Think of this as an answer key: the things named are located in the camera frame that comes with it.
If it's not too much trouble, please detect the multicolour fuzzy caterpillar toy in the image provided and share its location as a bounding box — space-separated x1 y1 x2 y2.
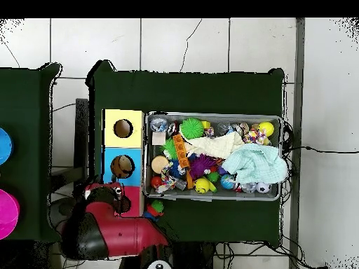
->
142 199 165 222

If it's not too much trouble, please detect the green spiky ball with eyes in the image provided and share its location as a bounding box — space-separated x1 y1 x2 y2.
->
179 117 205 140

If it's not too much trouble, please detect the cream waffle cloth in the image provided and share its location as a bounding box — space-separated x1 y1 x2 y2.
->
184 131 245 160

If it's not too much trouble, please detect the shallow clear mesh bin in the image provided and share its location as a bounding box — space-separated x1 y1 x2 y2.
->
143 111 283 202

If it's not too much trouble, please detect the black chair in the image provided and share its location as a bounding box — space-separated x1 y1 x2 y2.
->
73 97 90 198

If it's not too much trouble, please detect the orange plastic grid bar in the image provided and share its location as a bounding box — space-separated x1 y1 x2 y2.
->
172 134 190 169

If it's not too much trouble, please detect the yellow smiley ball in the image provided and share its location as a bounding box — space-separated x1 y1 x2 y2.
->
194 177 218 195

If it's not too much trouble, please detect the purple spiky ball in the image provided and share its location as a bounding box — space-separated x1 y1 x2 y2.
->
189 153 218 180

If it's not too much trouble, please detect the pink bowl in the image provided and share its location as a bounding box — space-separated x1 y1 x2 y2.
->
0 188 20 240

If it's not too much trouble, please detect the dark green side table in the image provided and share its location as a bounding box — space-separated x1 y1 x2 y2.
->
0 62 64 243

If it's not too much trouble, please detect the blue bowl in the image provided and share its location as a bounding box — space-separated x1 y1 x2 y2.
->
0 127 14 166

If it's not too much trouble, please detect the dark green table cloth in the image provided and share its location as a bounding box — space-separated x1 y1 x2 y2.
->
85 60 287 247

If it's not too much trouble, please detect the light blue waffle cloth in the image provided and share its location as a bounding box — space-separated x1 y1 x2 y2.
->
221 145 289 185

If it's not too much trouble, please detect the colourful knotted cloth ball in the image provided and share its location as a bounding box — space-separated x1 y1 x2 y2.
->
242 130 267 146

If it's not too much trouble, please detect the plain yellow ball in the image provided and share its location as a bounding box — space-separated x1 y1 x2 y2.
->
257 120 275 138

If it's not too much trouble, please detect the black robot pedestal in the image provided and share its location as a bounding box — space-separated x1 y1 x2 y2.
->
168 242 215 269

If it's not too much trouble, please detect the black cable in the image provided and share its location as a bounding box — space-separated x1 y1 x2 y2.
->
283 145 359 154

